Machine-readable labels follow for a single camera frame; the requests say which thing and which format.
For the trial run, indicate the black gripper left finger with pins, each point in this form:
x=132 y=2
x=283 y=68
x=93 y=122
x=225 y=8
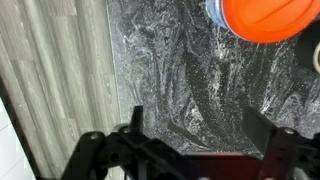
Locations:
x=136 y=146

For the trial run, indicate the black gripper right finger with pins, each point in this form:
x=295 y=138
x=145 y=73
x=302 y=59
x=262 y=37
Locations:
x=283 y=153

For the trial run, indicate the blue creamer bottle orange cap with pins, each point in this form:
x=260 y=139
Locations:
x=266 y=16

